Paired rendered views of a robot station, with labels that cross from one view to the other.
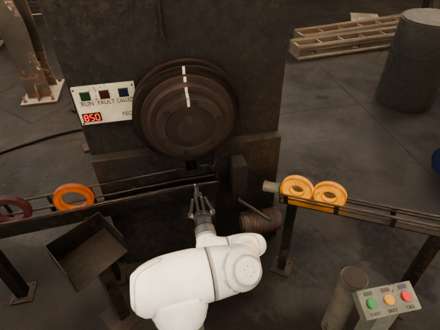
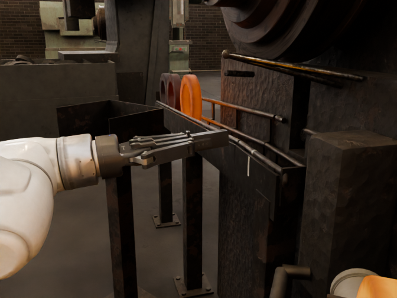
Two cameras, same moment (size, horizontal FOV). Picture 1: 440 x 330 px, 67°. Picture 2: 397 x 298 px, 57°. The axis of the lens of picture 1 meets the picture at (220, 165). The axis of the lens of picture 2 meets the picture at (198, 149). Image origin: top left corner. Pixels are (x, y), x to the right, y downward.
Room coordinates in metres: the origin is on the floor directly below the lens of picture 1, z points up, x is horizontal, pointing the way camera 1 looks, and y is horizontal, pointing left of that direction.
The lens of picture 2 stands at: (1.05, -0.54, 0.92)
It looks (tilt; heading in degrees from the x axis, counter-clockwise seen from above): 17 degrees down; 84
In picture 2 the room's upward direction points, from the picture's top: straight up
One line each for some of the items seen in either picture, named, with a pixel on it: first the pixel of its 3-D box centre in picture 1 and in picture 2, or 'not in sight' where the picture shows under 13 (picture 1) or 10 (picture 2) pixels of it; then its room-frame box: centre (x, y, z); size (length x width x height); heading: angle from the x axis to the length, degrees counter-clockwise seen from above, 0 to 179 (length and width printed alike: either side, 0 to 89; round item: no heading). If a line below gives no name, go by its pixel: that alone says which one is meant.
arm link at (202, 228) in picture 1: (205, 232); (81, 161); (0.90, 0.07, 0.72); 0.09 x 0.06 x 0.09; 100
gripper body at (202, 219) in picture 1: (202, 219); (124, 154); (0.98, 0.08, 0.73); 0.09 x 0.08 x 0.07; 10
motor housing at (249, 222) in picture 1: (258, 243); not in sight; (1.17, -0.21, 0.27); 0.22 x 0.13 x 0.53; 100
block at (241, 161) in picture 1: (237, 177); (347, 218); (1.30, -0.09, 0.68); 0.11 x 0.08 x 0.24; 10
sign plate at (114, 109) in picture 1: (107, 103); not in sight; (1.29, 0.49, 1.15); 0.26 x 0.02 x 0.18; 100
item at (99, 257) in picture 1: (104, 284); (116, 214); (0.88, 0.60, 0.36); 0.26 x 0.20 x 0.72; 135
